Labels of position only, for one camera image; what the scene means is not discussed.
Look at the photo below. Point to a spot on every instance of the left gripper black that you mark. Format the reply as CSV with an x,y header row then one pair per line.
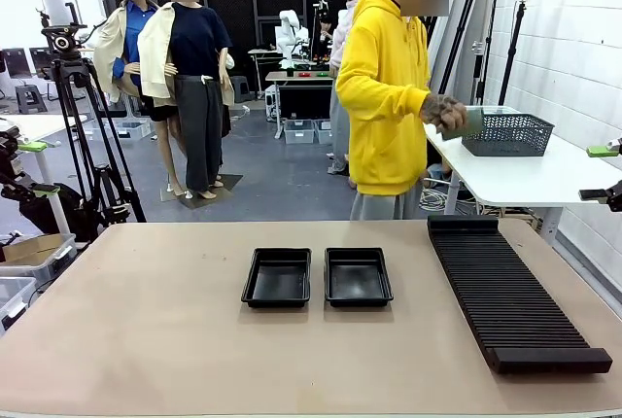
x,y
10,155

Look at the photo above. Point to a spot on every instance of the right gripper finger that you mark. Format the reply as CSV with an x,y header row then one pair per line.
x,y
612,194
597,151

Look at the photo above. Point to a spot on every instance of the black ESD tray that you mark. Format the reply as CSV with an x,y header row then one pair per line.
x,y
277,282
357,282

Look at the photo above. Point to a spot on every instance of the small white background robot arm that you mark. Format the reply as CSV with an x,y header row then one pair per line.
x,y
287,34

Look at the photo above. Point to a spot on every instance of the person's right forearm yellow sleeve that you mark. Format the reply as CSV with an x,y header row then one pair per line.
x,y
389,95

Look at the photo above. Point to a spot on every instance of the person's tattooed right hand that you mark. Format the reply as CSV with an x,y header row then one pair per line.
x,y
444,114

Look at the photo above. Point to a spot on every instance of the black bag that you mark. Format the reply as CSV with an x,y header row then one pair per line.
x,y
73,214

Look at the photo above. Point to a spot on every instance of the black step stool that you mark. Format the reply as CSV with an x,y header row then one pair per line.
x,y
30,97
241,88

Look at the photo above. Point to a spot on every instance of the white side table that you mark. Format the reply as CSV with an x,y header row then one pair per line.
x,y
525,180

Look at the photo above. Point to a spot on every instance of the brown cardboard box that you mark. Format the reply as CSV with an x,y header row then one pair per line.
x,y
29,249

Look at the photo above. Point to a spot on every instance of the grey woven plastic basket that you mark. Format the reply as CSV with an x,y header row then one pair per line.
x,y
515,135

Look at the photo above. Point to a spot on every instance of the clear bin holding cardboard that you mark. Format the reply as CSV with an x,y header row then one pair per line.
x,y
58,262

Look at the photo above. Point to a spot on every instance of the clear floor bin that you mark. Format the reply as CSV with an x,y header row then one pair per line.
x,y
133,131

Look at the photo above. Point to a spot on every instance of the black light stand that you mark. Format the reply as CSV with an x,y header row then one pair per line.
x,y
512,48

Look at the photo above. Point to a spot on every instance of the clear bin with black latch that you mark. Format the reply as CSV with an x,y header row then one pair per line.
x,y
12,299

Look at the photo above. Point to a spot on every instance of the black slotted board rack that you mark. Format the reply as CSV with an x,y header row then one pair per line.
x,y
505,287

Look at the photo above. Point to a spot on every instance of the black tall stand poles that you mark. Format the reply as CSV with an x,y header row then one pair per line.
x,y
479,48

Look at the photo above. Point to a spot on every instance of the mannequin blue shirt black hat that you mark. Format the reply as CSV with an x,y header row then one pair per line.
x,y
131,34

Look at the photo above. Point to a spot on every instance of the white framed board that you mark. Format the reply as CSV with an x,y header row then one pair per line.
x,y
58,5

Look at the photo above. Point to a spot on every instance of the dark mannequin floor plate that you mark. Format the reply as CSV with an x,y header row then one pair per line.
x,y
228,181

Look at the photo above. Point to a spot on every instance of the mannequin navy top grey trousers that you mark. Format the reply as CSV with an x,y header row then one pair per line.
x,y
194,39

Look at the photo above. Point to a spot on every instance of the person in yellow hoodie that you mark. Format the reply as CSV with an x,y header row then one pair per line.
x,y
384,146

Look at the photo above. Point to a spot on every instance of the clear storage bin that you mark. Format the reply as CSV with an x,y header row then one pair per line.
x,y
323,132
298,132

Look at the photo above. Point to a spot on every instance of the background table with black panel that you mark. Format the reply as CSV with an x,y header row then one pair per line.
x,y
306,102

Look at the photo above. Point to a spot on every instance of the black camera tripod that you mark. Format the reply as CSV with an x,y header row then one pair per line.
x,y
73,97

